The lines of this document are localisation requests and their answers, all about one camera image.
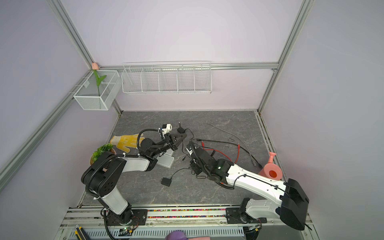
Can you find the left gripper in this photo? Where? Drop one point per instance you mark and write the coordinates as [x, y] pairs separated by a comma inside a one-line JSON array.
[[170, 144]]

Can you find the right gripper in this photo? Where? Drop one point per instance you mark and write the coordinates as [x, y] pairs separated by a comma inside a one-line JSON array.
[[194, 166]]

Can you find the black power adapter with cable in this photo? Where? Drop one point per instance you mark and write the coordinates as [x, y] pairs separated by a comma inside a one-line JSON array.
[[167, 181]]

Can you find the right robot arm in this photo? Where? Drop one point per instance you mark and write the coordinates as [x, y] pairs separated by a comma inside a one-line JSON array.
[[285, 200]]

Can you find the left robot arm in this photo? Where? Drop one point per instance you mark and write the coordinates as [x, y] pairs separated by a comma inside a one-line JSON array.
[[101, 178]]

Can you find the yellow work glove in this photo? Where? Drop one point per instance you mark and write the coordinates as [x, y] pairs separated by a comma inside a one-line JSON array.
[[125, 143]]

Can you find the potted green plant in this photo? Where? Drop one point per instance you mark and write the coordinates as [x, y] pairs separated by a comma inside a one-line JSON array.
[[100, 151]]

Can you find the pink watering can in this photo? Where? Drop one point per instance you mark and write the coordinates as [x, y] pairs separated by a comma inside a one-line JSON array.
[[271, 170]]

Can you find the purple object at bottom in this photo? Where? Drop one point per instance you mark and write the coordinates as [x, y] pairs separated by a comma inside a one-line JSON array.
[[176, 235]]

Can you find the white mesh corner basket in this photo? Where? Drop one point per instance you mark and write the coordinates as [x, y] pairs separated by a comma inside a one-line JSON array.
[[87, 94]]

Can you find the artificial pink tulip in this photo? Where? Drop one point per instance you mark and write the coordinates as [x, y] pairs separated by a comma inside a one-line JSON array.
[[99, 79]]

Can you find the upper white network switch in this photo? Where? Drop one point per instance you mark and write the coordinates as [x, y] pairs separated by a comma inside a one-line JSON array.
[[169, 152]]

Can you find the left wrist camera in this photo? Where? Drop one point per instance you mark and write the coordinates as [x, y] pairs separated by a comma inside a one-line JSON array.
[[166, 128]]

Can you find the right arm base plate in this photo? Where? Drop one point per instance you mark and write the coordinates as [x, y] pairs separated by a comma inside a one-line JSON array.
[[236, 216]]

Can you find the white wire wall basket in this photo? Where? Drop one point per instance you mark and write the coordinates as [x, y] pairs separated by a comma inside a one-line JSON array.
[[167, 77]]

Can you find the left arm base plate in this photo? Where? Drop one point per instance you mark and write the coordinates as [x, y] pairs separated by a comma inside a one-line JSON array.
[[134, 217]]

